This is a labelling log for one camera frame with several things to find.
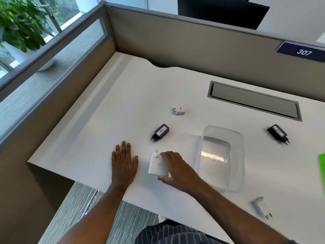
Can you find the person's left hand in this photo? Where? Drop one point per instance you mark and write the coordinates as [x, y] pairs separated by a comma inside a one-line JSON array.
[[124, 165]]

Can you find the person's right hand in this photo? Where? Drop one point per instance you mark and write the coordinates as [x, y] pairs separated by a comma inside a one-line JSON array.
[[181, 175]]

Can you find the large square white charger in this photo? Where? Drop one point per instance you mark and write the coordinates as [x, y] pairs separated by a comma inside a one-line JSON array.
[[156, 167]]

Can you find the clear plastic container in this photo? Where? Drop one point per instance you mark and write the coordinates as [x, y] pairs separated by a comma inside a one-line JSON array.
[[221, 155]]

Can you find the long black charger white label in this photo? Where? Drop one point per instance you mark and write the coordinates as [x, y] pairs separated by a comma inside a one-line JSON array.
[[161, 131]]

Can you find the small white plug adapter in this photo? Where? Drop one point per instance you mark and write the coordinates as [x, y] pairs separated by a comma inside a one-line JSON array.
[[179, 111]]

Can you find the white charger round pins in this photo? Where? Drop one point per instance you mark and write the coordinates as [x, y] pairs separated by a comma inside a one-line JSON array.
[[261, 207]]

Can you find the compact black charger white label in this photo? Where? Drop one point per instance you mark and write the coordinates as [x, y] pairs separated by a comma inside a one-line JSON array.
[[276, 131]]

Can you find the green lid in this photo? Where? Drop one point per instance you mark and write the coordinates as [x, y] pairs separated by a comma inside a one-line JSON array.
[[322, 170]]

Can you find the person's left forearm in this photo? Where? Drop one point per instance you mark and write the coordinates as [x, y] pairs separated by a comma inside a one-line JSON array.
[[96, 216]]

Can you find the person's right forearm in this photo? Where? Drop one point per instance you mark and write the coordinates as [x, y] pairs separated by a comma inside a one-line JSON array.
[[236, 213]]

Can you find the beige partition with glass window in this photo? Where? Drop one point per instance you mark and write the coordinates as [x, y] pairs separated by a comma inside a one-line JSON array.
[[25, 149]]

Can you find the beige desk partition panel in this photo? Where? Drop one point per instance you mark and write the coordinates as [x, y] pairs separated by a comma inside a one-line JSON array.
[[190, 43]]

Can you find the white plant pot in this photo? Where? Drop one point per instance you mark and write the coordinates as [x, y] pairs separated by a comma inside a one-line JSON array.
[[17, 54]]

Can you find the black monitor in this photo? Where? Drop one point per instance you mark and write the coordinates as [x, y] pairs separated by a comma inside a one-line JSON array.
[[221, 12]]

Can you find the blue desk number sign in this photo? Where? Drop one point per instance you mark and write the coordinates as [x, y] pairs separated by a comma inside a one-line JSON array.
[[302, 52]]

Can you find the green potted plant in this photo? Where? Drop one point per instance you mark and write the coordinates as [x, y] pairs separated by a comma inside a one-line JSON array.
[[20, 22]]

